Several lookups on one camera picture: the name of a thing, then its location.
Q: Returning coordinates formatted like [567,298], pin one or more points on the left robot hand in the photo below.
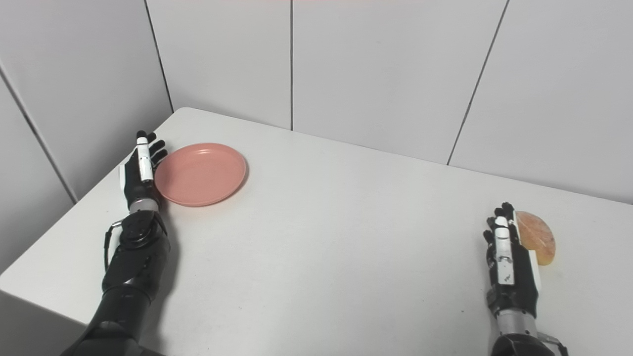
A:
[138,175]

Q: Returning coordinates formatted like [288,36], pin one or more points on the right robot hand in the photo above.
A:
[512,274]

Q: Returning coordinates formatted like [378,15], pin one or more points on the golden bread roll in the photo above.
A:
[539,237]

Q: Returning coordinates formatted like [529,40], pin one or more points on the pink plastic plate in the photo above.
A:
[200,174]

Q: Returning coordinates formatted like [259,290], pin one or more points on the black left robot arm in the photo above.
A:
[123,277]

